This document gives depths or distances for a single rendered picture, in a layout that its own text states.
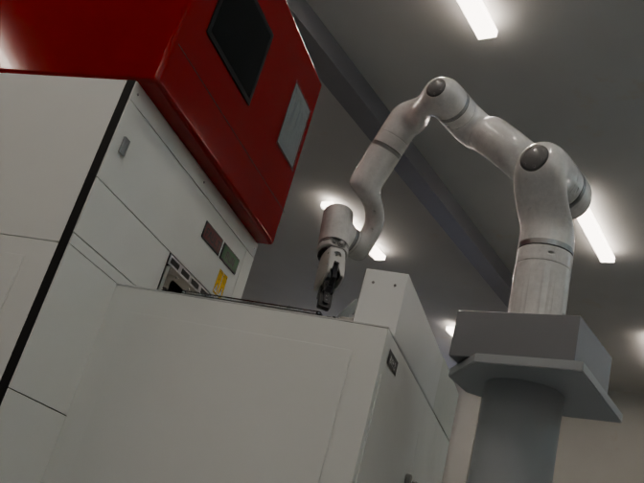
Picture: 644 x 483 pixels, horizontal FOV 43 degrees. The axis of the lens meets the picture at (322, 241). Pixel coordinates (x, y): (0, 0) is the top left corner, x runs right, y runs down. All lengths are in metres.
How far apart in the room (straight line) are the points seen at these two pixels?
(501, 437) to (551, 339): 0.21
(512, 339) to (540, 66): 4.16
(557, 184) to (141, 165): 0.92
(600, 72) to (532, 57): 0.45
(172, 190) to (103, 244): 0.29
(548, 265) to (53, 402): 1.06
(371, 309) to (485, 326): 0.23
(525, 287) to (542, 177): 0.24
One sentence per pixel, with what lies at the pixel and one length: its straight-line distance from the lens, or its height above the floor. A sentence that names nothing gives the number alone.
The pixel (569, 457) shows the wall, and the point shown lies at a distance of 11.87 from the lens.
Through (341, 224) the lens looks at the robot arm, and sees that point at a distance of 2.17.
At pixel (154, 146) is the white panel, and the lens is 1.92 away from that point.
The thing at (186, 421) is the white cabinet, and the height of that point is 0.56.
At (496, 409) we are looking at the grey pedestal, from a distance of 1.67.
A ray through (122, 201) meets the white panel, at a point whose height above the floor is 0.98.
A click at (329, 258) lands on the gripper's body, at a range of 2.08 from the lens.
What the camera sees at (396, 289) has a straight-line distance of 1.69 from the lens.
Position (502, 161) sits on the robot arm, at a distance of 2.00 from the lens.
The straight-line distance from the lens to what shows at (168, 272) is 2.01.
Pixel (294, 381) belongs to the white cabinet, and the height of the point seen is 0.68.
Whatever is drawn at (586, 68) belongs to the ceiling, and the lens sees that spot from 5.67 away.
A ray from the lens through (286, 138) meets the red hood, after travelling 2.47.
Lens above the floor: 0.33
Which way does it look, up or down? 23 degrees up
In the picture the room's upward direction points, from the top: 16 degrees clockwise
